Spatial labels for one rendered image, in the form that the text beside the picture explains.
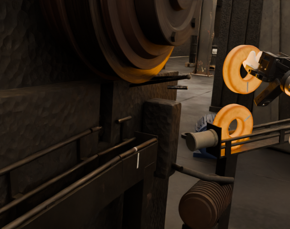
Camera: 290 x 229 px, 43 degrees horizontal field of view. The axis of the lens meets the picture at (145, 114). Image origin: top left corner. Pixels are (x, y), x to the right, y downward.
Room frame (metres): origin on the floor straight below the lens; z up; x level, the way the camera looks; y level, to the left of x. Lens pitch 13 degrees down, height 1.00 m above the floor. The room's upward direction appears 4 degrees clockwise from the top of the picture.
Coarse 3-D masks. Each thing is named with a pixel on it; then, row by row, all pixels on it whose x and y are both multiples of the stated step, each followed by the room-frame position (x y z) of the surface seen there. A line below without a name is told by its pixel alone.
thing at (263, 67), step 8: (264, 56) 1.09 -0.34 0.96; (272, 56) 1.06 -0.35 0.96; (280, 56) 1.11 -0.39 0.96; (288, 56) 1.10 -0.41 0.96; (264, 64) 1.09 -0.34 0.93; (272, 64) 1.06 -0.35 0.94; (280, 64) 1.05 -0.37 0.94; (288, 64) 1.05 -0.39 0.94; (264, 72) 1.09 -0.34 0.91; (272, 72) 1.07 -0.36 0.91; (280, 72) 1.06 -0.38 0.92; (288, 72) 1.02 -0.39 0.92; (264, 80) 1.08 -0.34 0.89; (272, 80) 1.08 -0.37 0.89; (280, 80) 1.05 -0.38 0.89; (280, 88) 1.03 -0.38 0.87
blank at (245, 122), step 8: (232, 104) 1.22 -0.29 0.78; (224, 112) 1.19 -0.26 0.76; (232, 112) 1.20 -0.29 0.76; (240, 112) 1.21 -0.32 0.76; (248, 112) 1.23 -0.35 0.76; (216, 120) 1.19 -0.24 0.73; (224, 120) 1.18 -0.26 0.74; (232, 120) 1.20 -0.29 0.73; (240, 120) 1.22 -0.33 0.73; (248, 120) 1.23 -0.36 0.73; (224, 128) 1.18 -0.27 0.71; (240, 128) 1.23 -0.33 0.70; (248, 128) 1.23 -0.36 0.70; (224, 136) 1.18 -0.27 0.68; (232, 136) 1.22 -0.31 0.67; (224, 144) 1.19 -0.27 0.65
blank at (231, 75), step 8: (240, 48) 1.17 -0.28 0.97; (248, 48) 1.19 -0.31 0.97; (256, 48) 1.21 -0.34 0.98; (232, 56) 1.16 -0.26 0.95; (240, 56) 1.17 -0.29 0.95; (224, 64) 1.18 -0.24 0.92; (232, 64) 1.16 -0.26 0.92; (240, 64) 1.17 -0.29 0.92; (224, 72) 1.17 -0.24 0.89; (232, 72) 1.16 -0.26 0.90; (224, 80) 1.18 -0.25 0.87; (232, 80) 1.16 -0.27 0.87; (240, 80) 1.18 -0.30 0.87; (248, 80) 1.19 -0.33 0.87; (256, 80) 1.21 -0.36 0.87; (232, 88) 1.17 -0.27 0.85; (240, 88) 1.18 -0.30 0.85; (248, 88) 1.19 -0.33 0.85; (256, 88) 1.21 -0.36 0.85
